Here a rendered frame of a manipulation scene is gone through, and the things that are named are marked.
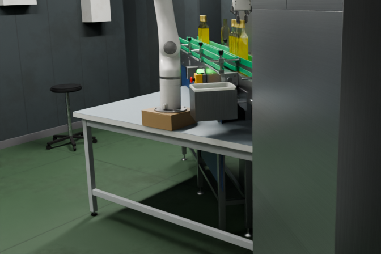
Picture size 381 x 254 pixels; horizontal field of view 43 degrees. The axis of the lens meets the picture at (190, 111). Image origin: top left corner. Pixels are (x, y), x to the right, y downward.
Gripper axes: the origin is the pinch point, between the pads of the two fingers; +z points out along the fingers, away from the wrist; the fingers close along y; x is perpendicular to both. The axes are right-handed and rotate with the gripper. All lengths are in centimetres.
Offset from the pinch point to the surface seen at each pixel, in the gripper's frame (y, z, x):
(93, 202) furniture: 93, 123, -53
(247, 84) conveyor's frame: 5.8, 31.5, 31.3
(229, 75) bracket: 10.7, 28.9, 12.4
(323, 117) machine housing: 22, 18, 157
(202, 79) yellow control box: 18.5, 36.8, -28.1
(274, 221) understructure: 22, 63, 121
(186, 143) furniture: 36, 66, 12
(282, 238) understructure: 22, 65, 130
